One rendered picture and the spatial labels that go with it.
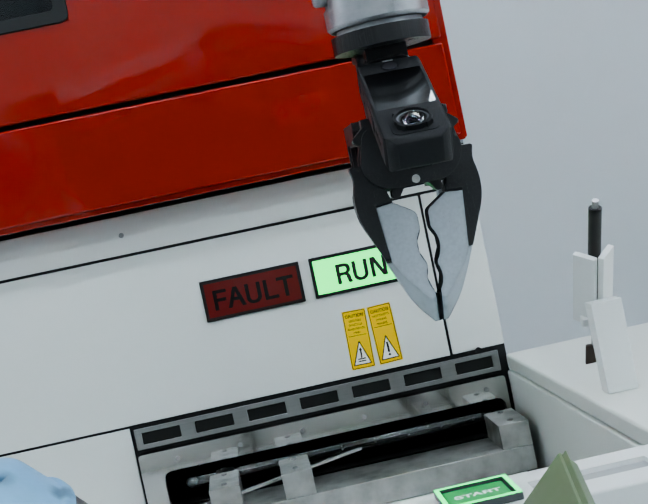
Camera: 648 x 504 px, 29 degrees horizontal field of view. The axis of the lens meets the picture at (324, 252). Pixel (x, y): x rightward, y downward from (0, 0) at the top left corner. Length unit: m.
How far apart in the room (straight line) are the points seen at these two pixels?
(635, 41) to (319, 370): 1.82
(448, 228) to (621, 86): 2.24
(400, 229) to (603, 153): 2.22
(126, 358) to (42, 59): 0.35
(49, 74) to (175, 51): 0.14
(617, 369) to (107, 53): 0.66
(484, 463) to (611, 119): 1.80
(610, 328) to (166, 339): 0.55
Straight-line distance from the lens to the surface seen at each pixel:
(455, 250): 0.89
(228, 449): 1.48
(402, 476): 1.39
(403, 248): 0.89
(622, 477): 0.92
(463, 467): 1.40
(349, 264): 1.47
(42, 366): 1.49
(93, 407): 1.49
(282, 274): 1.47
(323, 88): 1.43
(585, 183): 3.07
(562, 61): 3.08
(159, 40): 1.43
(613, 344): 1.18
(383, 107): 0.83
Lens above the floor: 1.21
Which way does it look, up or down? 3 degrees down
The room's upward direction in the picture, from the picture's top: 12 degrees counter-clockwise
